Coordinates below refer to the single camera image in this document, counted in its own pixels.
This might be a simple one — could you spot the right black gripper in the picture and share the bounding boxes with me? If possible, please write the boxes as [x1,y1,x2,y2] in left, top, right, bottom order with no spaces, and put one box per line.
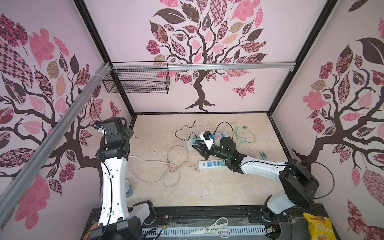
[193,139,231,163]

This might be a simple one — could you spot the pink usb cable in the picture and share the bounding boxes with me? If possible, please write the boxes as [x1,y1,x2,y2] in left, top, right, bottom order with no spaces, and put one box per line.
[166,145,201,173]

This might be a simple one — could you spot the green usb cable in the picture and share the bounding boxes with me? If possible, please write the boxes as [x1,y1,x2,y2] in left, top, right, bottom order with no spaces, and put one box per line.
[233,125,257,148]

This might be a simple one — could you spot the long multicolour power strip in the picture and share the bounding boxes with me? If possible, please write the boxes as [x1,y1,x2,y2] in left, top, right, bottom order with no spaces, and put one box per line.
[187,132,228,150]

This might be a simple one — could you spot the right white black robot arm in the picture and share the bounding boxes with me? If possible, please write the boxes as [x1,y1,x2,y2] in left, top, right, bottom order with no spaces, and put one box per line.
[192,132,320,222]

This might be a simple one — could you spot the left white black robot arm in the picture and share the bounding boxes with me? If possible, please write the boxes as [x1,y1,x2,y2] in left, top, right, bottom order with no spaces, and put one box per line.
[90,117,155,240]

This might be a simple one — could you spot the small blue-socket power strip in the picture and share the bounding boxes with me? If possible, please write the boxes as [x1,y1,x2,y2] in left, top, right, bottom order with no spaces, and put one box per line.
[198,160,227,170]

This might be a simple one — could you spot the white mug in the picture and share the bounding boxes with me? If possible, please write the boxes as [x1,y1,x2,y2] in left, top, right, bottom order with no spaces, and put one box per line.
[125,180,133,199]

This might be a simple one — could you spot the red yellow snack packet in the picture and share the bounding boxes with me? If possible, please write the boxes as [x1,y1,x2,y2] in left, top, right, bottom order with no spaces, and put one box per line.
[87,221,99,233]

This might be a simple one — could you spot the yellow snack bag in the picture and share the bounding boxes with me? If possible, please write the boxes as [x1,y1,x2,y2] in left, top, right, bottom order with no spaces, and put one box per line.
[303,213,337,240]

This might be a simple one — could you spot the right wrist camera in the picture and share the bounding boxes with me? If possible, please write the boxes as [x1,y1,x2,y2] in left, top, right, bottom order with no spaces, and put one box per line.
[200,131,214,150]

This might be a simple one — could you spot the black usb cable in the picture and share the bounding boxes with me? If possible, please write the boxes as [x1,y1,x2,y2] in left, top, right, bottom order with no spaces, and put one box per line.
[174,120,199,142]

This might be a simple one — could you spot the black wire basket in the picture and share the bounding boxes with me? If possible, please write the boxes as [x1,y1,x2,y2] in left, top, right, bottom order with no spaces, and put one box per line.
[103,61,171,94]

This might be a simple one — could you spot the aluminium frame bar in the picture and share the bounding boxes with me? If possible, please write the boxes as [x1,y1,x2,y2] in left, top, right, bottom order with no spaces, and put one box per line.
[1,63,292,224]

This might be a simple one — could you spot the black mounting rail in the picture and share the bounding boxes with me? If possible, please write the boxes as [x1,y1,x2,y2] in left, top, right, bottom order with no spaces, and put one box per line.
[88,203,328,226]

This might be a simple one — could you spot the white handled scissors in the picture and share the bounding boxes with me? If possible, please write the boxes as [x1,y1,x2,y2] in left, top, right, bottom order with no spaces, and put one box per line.
[191,217,232,239]

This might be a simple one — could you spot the white slotted cable duct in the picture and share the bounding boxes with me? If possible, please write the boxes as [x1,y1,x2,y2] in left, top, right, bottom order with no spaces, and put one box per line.
[142,226,267,239]

